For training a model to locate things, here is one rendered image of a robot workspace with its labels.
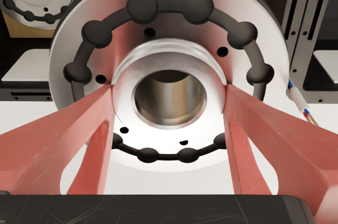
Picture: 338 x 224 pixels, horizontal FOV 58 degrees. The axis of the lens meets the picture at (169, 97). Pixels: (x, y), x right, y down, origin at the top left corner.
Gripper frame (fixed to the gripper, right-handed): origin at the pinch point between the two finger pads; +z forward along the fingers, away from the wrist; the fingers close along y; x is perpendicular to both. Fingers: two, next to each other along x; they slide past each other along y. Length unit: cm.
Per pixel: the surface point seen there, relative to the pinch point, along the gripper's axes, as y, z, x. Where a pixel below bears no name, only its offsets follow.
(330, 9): -17.2, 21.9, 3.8
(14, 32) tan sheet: 17.5, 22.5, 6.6
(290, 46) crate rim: -9.5, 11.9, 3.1
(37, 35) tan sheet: 14.9, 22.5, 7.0
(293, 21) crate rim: -9.3, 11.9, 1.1
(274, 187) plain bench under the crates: -24, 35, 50
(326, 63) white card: -15.3, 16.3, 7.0
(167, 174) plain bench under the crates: 0, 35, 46
